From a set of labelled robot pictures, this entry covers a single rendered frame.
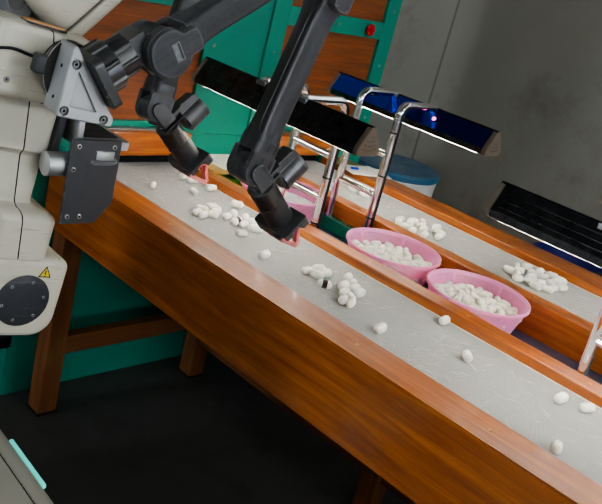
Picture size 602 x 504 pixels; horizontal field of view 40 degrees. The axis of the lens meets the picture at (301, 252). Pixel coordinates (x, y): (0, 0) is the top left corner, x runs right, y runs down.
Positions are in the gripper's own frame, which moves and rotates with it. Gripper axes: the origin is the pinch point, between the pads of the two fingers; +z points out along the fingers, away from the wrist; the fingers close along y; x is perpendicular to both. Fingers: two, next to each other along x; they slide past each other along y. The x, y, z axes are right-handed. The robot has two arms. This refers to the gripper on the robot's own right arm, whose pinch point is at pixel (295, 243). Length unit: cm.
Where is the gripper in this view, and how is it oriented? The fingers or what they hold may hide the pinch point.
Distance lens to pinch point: 177.2
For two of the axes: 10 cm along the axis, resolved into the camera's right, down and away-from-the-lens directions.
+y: -6.7, -4.1, 6.2
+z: 3.4, 5.7, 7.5
